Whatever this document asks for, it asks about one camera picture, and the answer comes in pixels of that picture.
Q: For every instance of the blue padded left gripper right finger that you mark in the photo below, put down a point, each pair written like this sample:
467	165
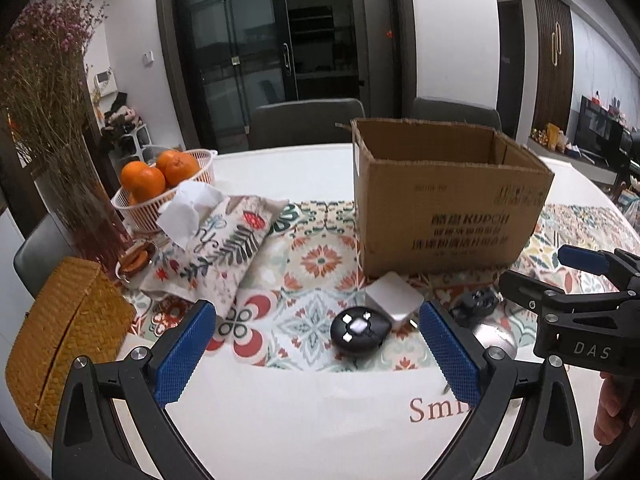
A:
545	441

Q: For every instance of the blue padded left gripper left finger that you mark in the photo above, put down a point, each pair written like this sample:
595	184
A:
89	442

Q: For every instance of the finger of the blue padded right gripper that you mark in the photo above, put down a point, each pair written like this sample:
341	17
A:
583	259

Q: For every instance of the white wall plug adapter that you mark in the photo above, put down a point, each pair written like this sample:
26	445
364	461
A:
394	297

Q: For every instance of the right human hand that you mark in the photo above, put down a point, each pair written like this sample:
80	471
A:
610	422

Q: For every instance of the woven straw box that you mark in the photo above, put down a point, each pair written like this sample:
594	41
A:
78	312

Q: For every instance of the black tv cabinet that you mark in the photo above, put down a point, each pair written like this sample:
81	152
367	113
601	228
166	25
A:
603	138

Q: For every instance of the small dish with peel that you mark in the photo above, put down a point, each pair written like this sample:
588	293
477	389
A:
136	258

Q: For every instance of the brown cardboard box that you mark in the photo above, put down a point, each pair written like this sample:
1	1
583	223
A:
436	197

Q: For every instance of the floral fabric tissue cover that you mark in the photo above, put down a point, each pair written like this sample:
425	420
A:
213	263

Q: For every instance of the white plastic fruit basket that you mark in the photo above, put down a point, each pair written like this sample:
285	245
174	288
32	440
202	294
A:
142	217

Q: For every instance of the black computer mouse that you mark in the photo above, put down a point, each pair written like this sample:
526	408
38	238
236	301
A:
359	331

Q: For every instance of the colourful patterned table mat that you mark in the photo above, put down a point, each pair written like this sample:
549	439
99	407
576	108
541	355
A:
307	272

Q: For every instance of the white tissue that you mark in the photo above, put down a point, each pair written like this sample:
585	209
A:
182	216

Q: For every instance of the orange fruit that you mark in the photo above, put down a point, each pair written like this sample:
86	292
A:
177	167
142	182

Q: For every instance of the dark grey dining chair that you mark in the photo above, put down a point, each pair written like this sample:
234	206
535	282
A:
307	122

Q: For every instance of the dried flower bouquet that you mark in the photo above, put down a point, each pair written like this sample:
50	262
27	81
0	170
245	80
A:
44	95

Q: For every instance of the dark glass sliding door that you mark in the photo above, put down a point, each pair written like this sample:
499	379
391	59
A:
226	58

